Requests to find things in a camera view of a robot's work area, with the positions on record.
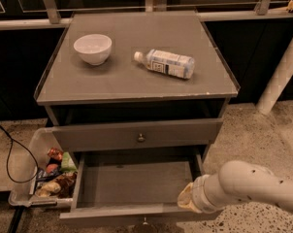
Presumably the grey drawer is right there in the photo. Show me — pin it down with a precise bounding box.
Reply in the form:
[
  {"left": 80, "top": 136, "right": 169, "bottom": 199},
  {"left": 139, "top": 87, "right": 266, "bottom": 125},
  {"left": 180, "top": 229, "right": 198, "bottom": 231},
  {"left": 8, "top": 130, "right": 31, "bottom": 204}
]
[
  {"left": 51, "top": 118, "right": 223, "bottom": 152},
  {"left": 60, "top": 149, "right": 218, "bottom": 228}
]

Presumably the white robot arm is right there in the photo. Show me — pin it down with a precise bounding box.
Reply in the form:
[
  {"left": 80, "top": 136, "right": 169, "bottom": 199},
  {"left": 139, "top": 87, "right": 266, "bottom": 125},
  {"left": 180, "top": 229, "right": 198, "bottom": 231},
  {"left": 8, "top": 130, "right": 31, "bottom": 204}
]
[{"left": 178, "top": 160, "right": 293, "bottom": 215}]

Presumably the grey top drawer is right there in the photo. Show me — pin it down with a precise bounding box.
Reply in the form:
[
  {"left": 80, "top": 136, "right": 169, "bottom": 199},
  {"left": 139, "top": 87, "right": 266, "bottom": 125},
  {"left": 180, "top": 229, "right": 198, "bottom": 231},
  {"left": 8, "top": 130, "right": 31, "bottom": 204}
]
[{"left": 51, "top": 118, "right": 223, "bottom": 152}]

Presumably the grey drawer cabinet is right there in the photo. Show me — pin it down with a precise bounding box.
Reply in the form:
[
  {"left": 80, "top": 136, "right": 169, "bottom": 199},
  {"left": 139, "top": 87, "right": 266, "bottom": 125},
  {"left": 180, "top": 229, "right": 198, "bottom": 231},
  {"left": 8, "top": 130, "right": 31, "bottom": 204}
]
[{"left": 34, "top": 11, "right": 242, "bottom": 163}]

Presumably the brown snack bag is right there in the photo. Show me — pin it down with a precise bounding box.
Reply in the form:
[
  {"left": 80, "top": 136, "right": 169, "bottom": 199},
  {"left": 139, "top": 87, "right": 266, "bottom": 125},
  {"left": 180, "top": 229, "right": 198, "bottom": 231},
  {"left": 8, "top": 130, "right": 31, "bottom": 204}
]
[{"left": 35, "top": 173, "right": 77, "bottom": 198}]

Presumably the green snack packet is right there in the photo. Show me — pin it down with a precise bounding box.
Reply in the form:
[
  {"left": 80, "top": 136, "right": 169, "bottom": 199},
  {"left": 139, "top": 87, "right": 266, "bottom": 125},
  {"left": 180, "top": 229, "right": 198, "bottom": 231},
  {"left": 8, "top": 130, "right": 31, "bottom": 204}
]
[{"left": 60, "top": 152, "right": 78, "bottom": 172}]

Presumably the clear plastic water bottle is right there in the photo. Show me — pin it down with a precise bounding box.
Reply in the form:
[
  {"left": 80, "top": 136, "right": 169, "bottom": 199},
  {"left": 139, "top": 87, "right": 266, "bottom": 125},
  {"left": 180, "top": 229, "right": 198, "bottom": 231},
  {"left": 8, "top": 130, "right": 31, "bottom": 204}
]
[{"left": 134, "top": 50, "right": 195, "bottom": 80}]

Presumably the clear plastic storage bin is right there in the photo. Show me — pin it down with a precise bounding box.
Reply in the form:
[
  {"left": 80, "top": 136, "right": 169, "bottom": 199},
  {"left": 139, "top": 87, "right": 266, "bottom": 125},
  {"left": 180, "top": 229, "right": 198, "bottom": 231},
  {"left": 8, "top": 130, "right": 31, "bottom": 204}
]
[{"left": 9, "top": 127, "right": 78, "bottom": 208}]

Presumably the red snack can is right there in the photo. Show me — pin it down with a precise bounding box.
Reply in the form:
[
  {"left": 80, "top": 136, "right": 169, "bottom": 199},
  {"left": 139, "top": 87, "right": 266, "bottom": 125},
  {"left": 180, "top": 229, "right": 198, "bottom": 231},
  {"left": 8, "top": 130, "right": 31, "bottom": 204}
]
[{"left": 48, "top": 148, "right": 63, "bottom": 161}]

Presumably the white ceramic bowl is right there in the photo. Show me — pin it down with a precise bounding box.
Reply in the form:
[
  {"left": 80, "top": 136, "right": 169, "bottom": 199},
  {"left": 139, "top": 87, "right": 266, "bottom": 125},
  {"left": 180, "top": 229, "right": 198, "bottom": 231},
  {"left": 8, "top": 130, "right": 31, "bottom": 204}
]
[{"left": 74, "top": 34, "right": 113, "bottom": 66}]

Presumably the white diagonal pole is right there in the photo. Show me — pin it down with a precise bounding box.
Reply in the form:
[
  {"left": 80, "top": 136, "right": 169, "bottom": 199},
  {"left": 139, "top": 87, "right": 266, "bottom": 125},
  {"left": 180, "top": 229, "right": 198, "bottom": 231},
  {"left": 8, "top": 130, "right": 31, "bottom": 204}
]
[{"left": 256, "top": 38, "right": 293, "bottom": 115}]

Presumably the black cable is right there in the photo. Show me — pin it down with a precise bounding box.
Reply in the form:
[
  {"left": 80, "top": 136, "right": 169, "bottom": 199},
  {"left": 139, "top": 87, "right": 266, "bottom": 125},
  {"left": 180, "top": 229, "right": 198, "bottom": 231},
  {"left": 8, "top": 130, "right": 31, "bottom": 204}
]
[{"left": 0, "top": 119, "right": 40, "bottom": 184}]

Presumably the metal railing frame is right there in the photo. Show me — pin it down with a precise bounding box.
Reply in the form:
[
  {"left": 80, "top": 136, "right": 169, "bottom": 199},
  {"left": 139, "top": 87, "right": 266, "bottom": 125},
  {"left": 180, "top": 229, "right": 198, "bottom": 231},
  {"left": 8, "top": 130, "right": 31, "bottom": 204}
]
[{"left": 0, "top": 0, "right": 293, "bottom": 30}]

